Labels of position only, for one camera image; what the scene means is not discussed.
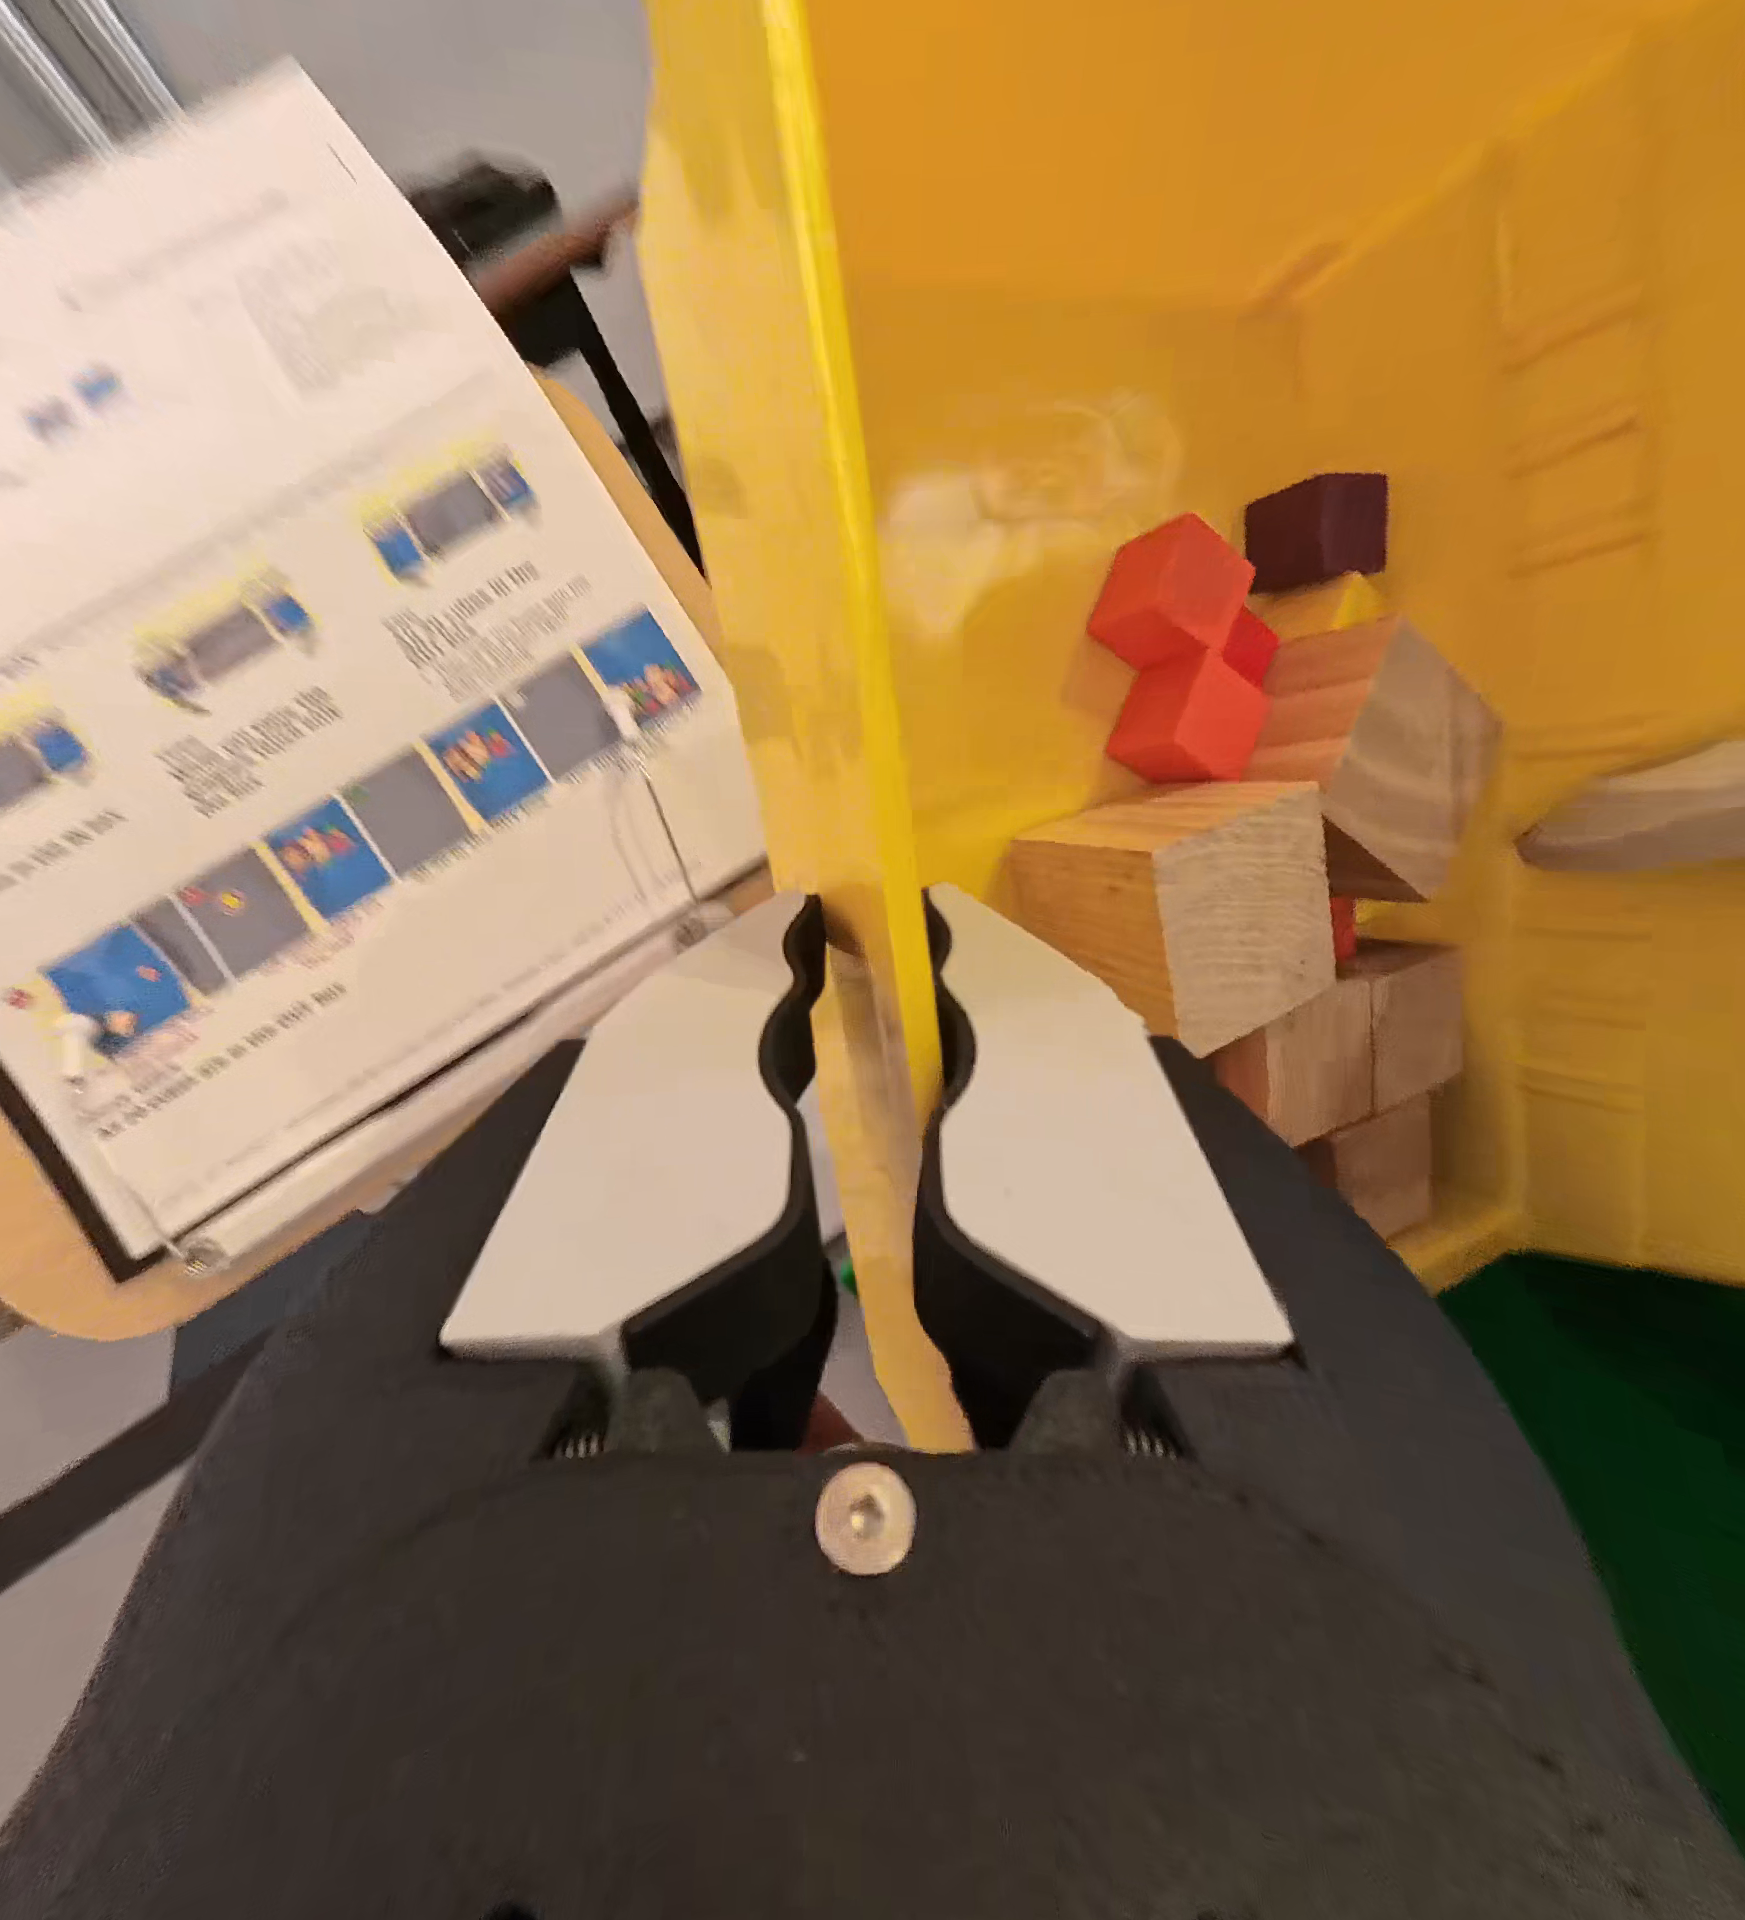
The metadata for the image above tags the yellow plastic box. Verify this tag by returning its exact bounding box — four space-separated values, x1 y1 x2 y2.
636 0 1745 1458

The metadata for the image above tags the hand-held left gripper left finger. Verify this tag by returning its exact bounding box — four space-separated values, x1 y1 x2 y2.
436 893 841 1454

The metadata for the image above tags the printed instruction sheet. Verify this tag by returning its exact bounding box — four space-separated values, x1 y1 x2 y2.
0 57 773 1281

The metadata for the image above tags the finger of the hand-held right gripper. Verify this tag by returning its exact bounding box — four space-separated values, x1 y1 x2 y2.
1514 730 1745 915

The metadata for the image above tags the pile of wooden cubes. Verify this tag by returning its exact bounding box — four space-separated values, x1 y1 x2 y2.
1007 473 1503 1239

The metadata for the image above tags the green plastic box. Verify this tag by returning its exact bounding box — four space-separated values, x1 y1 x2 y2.
1434 1161 1745 1920

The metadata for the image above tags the dark blurred furniture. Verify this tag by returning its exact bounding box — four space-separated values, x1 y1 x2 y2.
398 150 710 572

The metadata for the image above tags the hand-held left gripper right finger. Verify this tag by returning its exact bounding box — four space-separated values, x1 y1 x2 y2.
908 885 1296 1454

